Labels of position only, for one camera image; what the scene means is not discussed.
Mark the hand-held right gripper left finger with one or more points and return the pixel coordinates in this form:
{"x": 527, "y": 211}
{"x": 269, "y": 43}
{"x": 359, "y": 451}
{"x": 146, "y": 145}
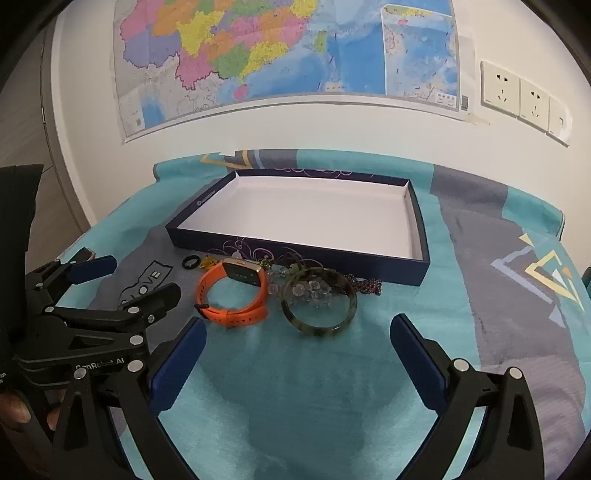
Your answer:
{"x": 180, "y": 364}

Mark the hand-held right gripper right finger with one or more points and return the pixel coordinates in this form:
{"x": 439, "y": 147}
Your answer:
{"x": 415, "y": 360}

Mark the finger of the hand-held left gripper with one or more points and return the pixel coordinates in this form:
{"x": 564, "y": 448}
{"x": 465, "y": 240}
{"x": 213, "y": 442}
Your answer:
{"x": 94, "y": 267}
{"x": 152, "y": 302}

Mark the orange smartwatch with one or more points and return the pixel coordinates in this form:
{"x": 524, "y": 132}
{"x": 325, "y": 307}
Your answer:
{"x": 242, "y": 272}

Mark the green tortoiseshell bangle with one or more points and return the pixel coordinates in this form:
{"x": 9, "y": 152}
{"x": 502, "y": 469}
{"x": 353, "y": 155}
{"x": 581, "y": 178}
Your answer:
{"x": 318, "y": 330}

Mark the navy shallow cardboard box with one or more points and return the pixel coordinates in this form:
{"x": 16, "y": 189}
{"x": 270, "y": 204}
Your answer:
{"x": 300, "y": 217}

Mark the person's left hand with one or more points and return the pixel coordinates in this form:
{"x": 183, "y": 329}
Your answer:
{"x": 16, "y": 410}

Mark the small dark gold-edged object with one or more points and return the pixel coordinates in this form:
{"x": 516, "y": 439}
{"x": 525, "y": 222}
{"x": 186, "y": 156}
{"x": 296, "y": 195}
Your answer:
{"x": 84, "y": 254}

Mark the teal grey printed blanket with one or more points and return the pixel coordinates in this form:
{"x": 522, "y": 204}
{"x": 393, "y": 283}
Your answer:
{"x": 286, "y": 392}

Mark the masking tape piece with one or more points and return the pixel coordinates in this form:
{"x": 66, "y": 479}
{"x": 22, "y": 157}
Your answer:
{"x": 478, "y": 119}

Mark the beige door with grey frame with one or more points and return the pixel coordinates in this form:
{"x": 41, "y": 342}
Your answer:
{"x": 27, "y": 129}

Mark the white wall socket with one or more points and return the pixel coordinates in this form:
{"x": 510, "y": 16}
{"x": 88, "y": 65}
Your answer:
{"x": 559, "y": 122}
{"x": 501, "y": 87}
{"x": 534, "y": 100}

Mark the colourful wall map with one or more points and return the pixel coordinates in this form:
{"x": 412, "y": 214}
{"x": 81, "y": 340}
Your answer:
{"x": 277, "y": 46}

